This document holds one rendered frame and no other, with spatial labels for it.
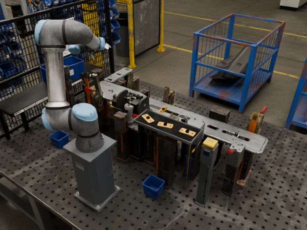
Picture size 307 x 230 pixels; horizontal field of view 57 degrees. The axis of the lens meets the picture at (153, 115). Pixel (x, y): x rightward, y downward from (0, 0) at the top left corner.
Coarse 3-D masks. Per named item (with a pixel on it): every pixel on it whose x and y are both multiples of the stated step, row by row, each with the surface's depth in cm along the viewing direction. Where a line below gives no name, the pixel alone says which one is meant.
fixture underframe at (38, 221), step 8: (0, 176) 257; (0, 184) 244; (0, 192) 238; (8, 192) 237; (8, 200) 236; (16, 200) 230; (32, 200) 194; (24, 208) 224; (32, 208) 203; (40, 208) 200; (32, 216) 218; (40, 216) 203; (48, 216) 210; (56, 216) 219; (40, 224) 210; (48, 224) 213
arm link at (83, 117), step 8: (80, 104) 144; (88, 104) 145; (72, 112) 140; (80, 112) 138; (88, 112) 139; (96, 112) 144; (72, 120) 139; (80, 120) 139; (88, 120) 139; (96, 120) 144; (72, 128) 141; (80, 128) 141; (88, 128) 142; (96, 128) 145
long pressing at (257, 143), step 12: (108, 84) 232; (108, 96) 216; (144, 96) 216; (168, 108) 202; (180, 108) 203; (180, 120) 189; (204, 120) 189; (216, 120) 190; (204, 132) 178; (216, 132) 179; (240, 132) 179; (252, 132) 179; (228, 144) 171; (252, 144) 169; (264, 144) 170
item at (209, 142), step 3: (207, 138) 148; (210, 138) 148; (204, 141) 146; (207, 141) 146; (210, 141) 146; (213, 141) 146; (216, 141) 146; (204, 144) 145; (207, 144) 144; (210, 144) 144; (213, 144) 144; (216, 144) 146; (210, 147) 144; (213, 147) 143
